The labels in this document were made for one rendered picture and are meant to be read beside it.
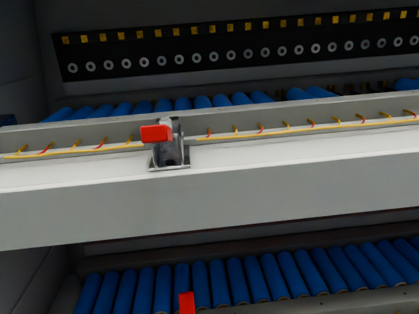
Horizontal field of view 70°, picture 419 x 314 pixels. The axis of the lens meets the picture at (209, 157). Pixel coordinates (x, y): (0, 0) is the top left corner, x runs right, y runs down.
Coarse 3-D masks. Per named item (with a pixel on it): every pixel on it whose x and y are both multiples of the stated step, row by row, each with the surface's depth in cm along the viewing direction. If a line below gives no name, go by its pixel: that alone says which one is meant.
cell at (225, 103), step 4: (216, 96) 32; (220, 96) 31; (224, 96) 31; (216, 100) 31; (220, 100) 30; (224, 100) 29; (228, 100) 30; (216, 104) 30; (220, 104) 29; (224, 104) 28; (228, 104) 28; (232, 104) 29
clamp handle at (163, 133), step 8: (160, 120) 20; (168, 120) 20; (144, 128) 14; (152, 128) 14; (160, 128) 14; (168, 128) 15; (144, 136) 14; (152, 136) 14; (160, 136) 14; (168, 136) 14
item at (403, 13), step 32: (64, 32) 33; (96, 32) 33; (128, 32) 34; (160, 32) 34; (192, 32) 34; (224, 32) 35; (256, 32) 35; (288, 32) 35; (320, 32) 36; (352, 32) 36; (384, 32) 36; (416, 32) 36; (64, 64) 35; (96, 64) 35; (192, 64) 36; (224, 64) 36; (256, 64) 36
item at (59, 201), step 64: (320, 64) 36; (384, 64) 37; (384, 128) 25; (0, 192) 19; (64, 192) 19; (128, 192) 20; (192, 192) 20; (256, 192) 20; (320, 192) 21; (384, 192) 21
